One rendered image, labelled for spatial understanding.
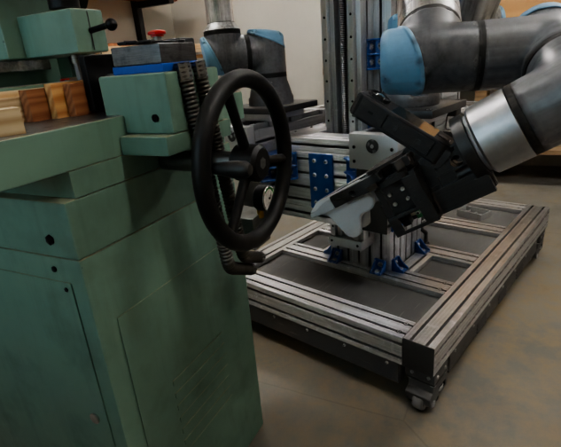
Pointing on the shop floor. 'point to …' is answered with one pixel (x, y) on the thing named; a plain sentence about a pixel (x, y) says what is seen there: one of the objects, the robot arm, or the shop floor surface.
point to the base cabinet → (120, 344)
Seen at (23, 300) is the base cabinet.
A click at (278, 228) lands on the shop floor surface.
